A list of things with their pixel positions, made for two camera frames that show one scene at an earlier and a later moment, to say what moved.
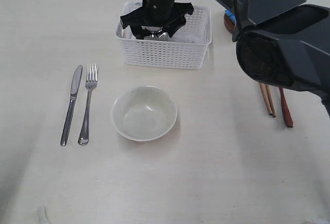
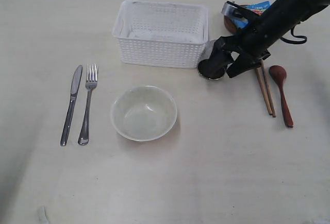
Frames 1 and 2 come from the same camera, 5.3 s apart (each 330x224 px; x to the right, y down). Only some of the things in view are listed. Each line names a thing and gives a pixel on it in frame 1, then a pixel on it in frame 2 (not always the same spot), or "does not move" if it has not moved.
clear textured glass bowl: x=144 y=113 does not move
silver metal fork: x=91 y=83 does not move
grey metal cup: x=156 y=32 -> x=209 y=69
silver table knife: x=74 y=91 does not move
